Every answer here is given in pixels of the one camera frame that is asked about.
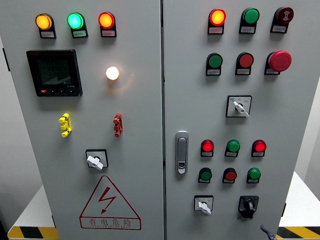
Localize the black knob turn switch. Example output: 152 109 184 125
237 195 260 220

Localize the black yellow striped tape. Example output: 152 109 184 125
275 226 320 240
7 226 60 240

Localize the white platform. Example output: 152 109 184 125
278 171 320 228

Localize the small red push button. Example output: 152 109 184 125
222 167 238 181

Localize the small green push button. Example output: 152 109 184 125
198 167 213 181

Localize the small red lamp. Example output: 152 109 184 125
252 139 267 153
200 139 215 153

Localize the small green dome lamp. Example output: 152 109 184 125
225 139 241 153

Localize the grey cabinet door with lock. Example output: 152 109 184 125
162 0 320 240

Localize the silver door lock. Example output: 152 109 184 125
174 130 190 175

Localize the red warning triangle sticker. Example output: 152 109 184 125
79 175 142 231

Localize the large red stop button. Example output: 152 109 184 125
265 50 293 73

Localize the large red push button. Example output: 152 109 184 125
236 51 255 69

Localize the grey cabinet door with display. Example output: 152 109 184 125
0 0 165 240

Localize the large green push button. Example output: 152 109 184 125
206 52 224 69

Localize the large green dome lamp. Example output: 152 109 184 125
241 7 261 26

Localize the dark red buzzer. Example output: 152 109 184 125
273 6 295 26

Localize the large red lamp above buttons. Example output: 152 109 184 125
208 8 227 27

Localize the white lamp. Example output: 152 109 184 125
105 66 120 81

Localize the large red lamp beside green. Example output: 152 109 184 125
97 11 116 30

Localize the black display meter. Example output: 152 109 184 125
26 49 83 98

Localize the large lit green lamp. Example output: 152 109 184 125
66 12 86 31

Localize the large yellow lamp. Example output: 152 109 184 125
34 13 54 32

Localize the small white handle turn switch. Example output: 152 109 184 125
193 195 215 216

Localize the large white handle turn switch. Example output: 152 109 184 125
225 94 253 119

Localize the small red handle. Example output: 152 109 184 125
113 112 124 138

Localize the unlabelled white handle turn switch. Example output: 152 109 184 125
85 149 110 172

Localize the small yellow handle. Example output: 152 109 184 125
58 112 73 138

